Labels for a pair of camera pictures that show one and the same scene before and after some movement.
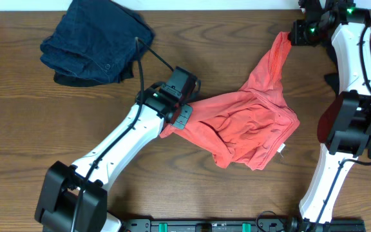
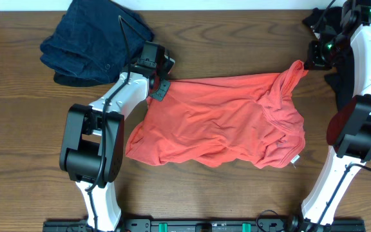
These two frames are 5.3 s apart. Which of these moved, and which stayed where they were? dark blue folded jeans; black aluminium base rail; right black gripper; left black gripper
Moved: left black gripper; right black gripper
Stayed: dark blue folded jeans; black aluminium base rail
